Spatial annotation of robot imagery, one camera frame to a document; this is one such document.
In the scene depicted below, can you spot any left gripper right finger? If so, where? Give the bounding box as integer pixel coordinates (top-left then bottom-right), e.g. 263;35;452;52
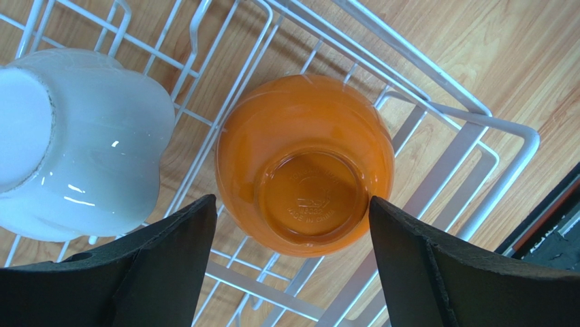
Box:
369;196;579;326

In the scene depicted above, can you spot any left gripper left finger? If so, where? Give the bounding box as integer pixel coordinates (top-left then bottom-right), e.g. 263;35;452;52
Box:
1;194;217;326

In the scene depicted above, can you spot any white flower-shaped bowl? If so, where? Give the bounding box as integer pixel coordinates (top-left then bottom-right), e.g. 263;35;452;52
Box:
1;48;175;242

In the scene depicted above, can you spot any orange bowl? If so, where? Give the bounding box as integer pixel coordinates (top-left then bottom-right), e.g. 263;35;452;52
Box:
215;74;395;258

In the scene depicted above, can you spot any white wire dish rack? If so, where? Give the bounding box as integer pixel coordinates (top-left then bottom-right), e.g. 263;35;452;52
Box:
1;1;539;326

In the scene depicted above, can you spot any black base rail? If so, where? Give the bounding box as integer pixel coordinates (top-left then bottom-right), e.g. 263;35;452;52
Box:
495;165;579;273

